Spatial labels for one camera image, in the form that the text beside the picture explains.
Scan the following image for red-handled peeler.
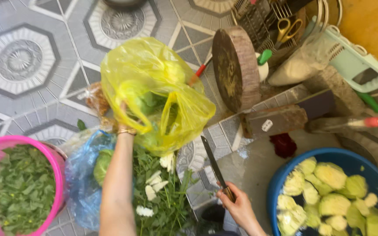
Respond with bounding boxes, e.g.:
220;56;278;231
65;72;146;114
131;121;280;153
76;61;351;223
188;55;213;87

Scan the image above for rusty steel cleaver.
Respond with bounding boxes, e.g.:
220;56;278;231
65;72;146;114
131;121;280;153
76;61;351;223
240;104;308;139

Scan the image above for person's right hand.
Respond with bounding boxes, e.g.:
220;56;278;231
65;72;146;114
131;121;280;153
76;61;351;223
216;182;259;230

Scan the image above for clear bag with brown contents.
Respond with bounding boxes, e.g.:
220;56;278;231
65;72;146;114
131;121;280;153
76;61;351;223
77;82;117;132

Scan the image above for round wooden chopping block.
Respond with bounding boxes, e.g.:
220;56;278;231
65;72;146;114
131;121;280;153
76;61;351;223
212;26;262;114

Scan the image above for dark metal pot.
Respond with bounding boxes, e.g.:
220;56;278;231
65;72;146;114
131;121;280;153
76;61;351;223
102;0;149;10

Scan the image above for black plastic container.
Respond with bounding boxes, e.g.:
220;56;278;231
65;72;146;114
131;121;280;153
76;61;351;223
196;205;239;236

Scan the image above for heap of cut cabbage chunks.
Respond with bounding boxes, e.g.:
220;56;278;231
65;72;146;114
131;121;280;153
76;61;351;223
276;157;378;236

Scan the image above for pile of green herb stalks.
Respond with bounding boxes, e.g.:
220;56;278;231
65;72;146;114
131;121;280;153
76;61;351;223
133;144;200;236

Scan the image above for blue plastic basin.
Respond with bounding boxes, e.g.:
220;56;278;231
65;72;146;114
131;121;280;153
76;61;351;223
267;147;378;236

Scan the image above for green cabbage half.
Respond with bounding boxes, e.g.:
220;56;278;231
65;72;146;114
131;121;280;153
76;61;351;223
93;149;115;187

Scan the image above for clear bag of white powder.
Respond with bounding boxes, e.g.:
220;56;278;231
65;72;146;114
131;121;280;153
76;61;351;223
268;33;332;87

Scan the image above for grey stone block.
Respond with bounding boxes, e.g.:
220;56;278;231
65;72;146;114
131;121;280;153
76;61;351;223
303;65;367;116

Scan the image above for wire dish rack with utensils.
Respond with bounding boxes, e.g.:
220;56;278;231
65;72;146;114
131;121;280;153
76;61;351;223
230;0;343;53

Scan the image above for green-handled tool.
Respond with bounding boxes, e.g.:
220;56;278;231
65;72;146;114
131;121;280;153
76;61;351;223
354;91;378;114

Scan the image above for person's left hand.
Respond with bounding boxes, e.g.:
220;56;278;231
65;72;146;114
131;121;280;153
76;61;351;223
116;102;139;132

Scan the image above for red-handled knife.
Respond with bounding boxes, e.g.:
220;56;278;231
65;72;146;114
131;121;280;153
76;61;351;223
307;114;378;133

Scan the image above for pink plastic basket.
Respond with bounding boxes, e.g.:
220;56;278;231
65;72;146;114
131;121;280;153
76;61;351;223
0;135;66;236

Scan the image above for white cabbage core pieces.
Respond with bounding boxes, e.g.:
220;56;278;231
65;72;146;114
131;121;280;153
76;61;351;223
136;153;176;217

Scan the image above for white bottle with green cap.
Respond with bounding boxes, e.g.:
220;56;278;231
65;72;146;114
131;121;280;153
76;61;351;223
255;49;273;82

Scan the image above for cabbage head in yellow bag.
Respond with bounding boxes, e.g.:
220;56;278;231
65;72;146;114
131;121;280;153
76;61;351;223
128;91;178;132

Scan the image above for yellow plastic bag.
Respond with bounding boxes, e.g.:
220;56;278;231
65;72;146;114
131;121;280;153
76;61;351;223
100;37;216;157

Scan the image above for yellow-handled scissors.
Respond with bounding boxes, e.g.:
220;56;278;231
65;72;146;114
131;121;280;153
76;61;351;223
274;18;304;50

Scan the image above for mint green vegetable slicer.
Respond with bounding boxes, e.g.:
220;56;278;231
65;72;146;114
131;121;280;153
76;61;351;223
322;25;378;94

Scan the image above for blue plastic bag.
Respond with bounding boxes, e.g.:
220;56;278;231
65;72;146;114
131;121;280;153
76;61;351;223
64;130;117;231

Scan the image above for wooden-handled kitchen knife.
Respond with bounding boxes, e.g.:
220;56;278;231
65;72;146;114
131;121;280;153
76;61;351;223
201;135;237;203

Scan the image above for dark red cloth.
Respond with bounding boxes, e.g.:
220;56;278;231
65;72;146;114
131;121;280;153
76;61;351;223
269;133;298;159

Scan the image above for heap of picked green leaves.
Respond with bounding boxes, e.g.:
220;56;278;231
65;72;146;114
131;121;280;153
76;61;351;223
0;144;57;234

